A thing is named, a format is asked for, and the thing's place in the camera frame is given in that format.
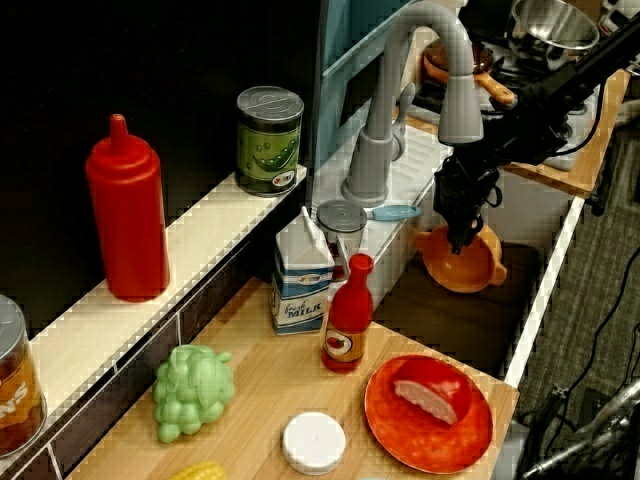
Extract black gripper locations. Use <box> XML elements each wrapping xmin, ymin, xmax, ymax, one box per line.
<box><xmin>433</xmin><ymin>155</ymin><xmax>503</xmax><ymax>255</ymax></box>

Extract orange toy pot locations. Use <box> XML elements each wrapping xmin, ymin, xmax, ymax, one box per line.
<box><xmin>413</xmin><ymin>223</ymin><xmax>508</xmax><ymax>294</ymax></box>

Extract white toy sink unit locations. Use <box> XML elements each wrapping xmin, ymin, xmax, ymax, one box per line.
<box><xmin>307</xmin><ymin>124</ymin><xmax>586</xmax><ymax>391</ymax></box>

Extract steel pot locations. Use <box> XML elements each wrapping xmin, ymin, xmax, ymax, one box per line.
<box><xmin>507</xmin><ymin>0</ymin><xmax>600</xmax><ymax>64</ymax></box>

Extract glass jar grey lid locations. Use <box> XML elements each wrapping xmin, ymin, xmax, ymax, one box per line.
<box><xmin>316</xmin><ymin>199</ymin><xmax>369</xmax><ymax>261</ymax></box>

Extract red sauce bottle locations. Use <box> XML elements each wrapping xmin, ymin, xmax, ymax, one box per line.
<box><xmin>321</xmin><ymin>253</ymin><xmax>375</xmax><ymax>374</ymax></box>

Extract orange toy frying pan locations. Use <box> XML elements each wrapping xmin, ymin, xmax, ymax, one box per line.
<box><xmin>423</xmin><ymin>39</ymin><xmax>516</xmax><ymax>109</ymax></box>

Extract red toy meat piece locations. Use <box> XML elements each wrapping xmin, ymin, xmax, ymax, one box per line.
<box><xmin>392</xmin><ymin>357</ymin><xmax>474</xmax><ymax>426</ymax></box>

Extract toy milk carton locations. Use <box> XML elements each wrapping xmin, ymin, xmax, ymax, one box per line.
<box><xmin>272</xmin><ymin>205</ymin><xmax>336</xmax><ymax>336</ymax></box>

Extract gray toy faucet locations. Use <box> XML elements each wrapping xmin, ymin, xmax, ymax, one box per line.
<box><xmin>341</xmin><ymin>2</ymin><xmax>485</xmax><ymax>209</ymax></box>

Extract green pea can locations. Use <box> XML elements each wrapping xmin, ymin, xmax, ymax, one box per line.
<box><xmin>235</xmin><ymin>85</ymin><xmax>305</xmax><ymax>198</ymax></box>

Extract red plate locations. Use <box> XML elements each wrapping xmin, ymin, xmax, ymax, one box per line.
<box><xmin>363</xmin><ymin>354</ymin><xmax>495</xmax><ymax>475</ymax></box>

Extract wooden kitchen countertop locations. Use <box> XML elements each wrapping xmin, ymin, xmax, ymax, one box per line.
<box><xmin>64</xmin><ymin>69</ymin><xmax>631</xmax><ymax>480</ymax></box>

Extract gray metal stand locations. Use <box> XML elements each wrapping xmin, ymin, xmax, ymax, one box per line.
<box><xmin>519</xmin><ymin>379</ymin><xmax>640</xmax><ymax>480</ymax></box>

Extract white round lid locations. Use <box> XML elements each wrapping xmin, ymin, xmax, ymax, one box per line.
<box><xmin>282</xmin><ymin>411</ymin><xmax>347</xmax><ymax>476</ymax></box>

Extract green toy grapes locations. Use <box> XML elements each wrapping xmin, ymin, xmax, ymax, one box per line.
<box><xmin>152</xmin><ymin>343</ymin><xmax>236</xmax><ymax>444</ymax></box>

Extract beige backsplash shelf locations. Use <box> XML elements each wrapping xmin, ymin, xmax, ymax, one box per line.
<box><xmin>0</xmin><ymin>162</ymin><xmax>307</xmax><ymax>456</ymax></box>

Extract red ketchup squeeze bottle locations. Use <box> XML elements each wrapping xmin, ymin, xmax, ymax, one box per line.
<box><xmin>84</xmin><ymin>113</ymin><xmax>171</xmax><ymax>303</ymax></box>

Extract yellow toy corn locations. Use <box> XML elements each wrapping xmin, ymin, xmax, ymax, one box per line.
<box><xmin>169</xmin><ymin>460</ymin><xmax>229</xmax><ymax>480</ymax></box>

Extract orange beans can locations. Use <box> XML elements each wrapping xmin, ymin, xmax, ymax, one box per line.
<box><xmin>0</xmin><ymin>294</ymin><xmax>49</xmax><ymax>459</ymax></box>

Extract utensil with light blue handle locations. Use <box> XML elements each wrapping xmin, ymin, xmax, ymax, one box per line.
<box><xmin>364</xmin><ymin>203</ymin><xmax>423</xmax><ymax>222</ymax></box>

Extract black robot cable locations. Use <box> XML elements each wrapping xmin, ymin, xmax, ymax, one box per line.
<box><xmin>554</xmin><ymin>82</ymin><xmax>609</xmax><ymax>156</ymax></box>

